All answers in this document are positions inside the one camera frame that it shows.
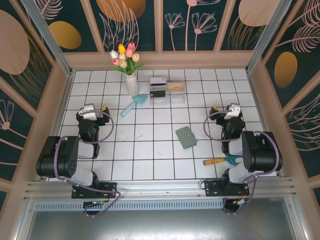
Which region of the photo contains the clear acrylic card organizer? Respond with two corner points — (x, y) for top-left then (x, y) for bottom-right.
(149, 76), (187, 106)

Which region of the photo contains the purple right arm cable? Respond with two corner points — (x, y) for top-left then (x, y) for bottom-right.
(203, 110), (283, 216)

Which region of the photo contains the grey metal sheet panel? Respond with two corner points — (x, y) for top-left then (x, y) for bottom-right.
(14, 209), (307, 240)

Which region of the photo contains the teal garden fork wooden handle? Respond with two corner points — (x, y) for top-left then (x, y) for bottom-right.
(202, 154), (245, 167)

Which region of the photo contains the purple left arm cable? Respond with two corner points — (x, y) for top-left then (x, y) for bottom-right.
(53, 110), (123, 219)

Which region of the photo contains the black card stack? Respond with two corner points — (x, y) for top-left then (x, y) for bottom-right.
(149, 86), (167, 99)

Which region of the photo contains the white card stack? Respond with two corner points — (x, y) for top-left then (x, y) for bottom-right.
(149, 77), (167, 87)

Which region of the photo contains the tan card stack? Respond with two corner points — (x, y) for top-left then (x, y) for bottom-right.
(167, 81), (186, 92)

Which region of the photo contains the aluminium side rail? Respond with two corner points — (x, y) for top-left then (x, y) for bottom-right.
(246, 71), (285, 177)
(37, 70), (76, 181)

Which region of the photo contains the white ribbed vase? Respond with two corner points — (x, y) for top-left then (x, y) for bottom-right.
(125, 73), (139, 97)

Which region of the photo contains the aluminium corner post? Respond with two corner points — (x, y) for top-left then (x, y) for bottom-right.
(244, 0), (293, 74)
(19, 0), (76, 77)

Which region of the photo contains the light blue plastic trowel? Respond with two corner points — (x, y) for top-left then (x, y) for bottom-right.
(120, 93), (149, 118)

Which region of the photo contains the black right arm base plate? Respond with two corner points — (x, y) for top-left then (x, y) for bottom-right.
(204, 179), (251, 198)

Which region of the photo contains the aluminium frame rail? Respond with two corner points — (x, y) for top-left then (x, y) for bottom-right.
(23, 176), (298, 201)

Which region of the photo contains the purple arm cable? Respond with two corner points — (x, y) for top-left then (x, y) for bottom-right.
(203, 110), (283, 216)
(53, 110), (123, 219)

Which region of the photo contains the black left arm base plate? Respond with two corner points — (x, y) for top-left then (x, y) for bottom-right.
(71, 181), (118, 200)

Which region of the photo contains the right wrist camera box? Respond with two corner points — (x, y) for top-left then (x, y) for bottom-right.
(224, 103), (242, 120)

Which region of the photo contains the green card holder wallet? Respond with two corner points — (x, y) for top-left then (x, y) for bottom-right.
(175, 126), (198, 150)

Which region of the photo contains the slotted grey cable duct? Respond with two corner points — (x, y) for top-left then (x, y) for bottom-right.
(33, 201), (226, 211)

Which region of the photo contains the artificial tulip bouquet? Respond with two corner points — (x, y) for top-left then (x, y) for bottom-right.
(109, 41), (145, 76)

